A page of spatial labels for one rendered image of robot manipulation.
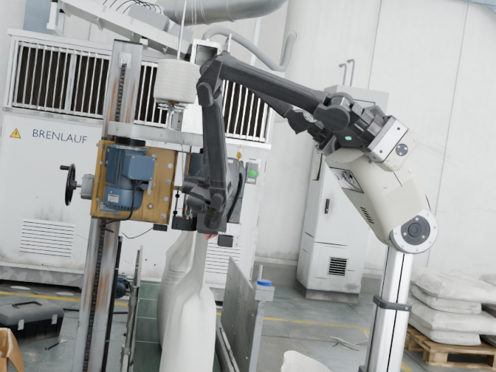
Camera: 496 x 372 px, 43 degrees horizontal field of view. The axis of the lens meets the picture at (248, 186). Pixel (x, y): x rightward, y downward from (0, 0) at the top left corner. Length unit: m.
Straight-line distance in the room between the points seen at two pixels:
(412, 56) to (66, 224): 4.12
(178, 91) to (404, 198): 0.96
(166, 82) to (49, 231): 3.19
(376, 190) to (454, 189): 5.57
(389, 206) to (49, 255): 3.93
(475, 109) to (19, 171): 4.89
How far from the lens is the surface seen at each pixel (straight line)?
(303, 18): 5.92
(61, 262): 5.50
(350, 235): 6.43
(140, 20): 5.17
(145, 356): 3.02
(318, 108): 1.74
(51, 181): 5.42
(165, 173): 2.63
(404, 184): 1.96
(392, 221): 2.02
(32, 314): 4.25
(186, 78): 2.45
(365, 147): 1.78
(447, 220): 7.48
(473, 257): 7.70
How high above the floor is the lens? 1.37
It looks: 3 degrees down
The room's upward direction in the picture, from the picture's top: 8 degrees clockwise
